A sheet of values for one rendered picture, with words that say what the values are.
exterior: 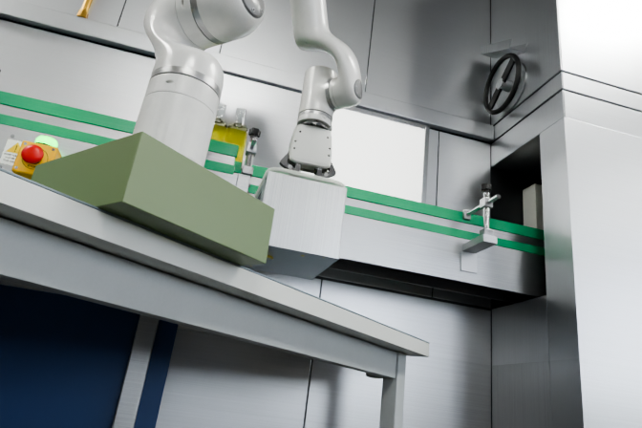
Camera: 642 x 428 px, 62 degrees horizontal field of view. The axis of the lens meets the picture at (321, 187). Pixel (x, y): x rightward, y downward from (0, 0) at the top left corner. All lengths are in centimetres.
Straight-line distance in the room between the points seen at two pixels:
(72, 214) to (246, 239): 24
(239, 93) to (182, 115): 85
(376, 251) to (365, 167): 37
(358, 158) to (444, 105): 42
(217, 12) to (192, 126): 21
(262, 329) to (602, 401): 86
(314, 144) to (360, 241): 31
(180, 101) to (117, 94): 85
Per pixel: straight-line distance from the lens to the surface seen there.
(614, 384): 151
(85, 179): 74
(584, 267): 152
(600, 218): 160
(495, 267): 156
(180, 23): 101
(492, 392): 174
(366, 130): 175
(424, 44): 207
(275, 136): 165
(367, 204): 146
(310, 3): 135
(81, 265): 73
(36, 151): 120
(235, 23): 97
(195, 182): 72
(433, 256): 147
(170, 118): 86
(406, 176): 173
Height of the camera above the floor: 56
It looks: 23 degrees up
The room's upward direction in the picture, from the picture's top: 8 degrees clockwise
